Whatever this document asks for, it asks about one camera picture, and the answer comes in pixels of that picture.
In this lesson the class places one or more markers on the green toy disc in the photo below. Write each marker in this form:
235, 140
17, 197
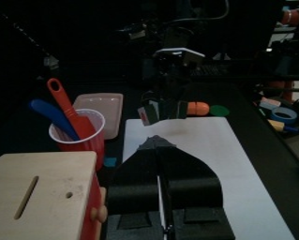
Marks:
219, 110

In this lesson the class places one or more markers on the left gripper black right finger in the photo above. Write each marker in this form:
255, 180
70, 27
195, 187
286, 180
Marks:
192, 187

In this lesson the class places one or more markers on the red cylinder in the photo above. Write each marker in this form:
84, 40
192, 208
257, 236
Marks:
291, 17

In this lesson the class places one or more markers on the red plastic cup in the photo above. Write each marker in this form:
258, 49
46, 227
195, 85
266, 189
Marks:
88, 146

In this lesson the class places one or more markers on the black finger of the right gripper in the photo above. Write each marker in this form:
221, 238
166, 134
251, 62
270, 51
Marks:
168, 106

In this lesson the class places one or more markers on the blue plastic toy utensil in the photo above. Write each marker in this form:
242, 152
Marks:
47, 111

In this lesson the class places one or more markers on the wooden box with red drawer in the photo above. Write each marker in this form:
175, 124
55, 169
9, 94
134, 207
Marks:
43, 187

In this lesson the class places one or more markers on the pale pink tape roll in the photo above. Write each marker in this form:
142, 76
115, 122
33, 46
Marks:
270, 102

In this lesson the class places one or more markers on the blue tape roll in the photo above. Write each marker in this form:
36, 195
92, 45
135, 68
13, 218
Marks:
274, 116

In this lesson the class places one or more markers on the small blue tape piece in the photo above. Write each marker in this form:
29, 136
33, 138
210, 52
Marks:
110, 162

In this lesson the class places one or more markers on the white cutting board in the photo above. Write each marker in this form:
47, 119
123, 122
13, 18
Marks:
222, 150

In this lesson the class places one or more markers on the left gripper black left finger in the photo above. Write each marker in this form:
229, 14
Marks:
132, 187

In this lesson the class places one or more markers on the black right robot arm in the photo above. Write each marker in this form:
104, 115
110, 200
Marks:
176, 34

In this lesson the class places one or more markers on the black backdrop cloth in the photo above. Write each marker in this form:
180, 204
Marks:
72, 31

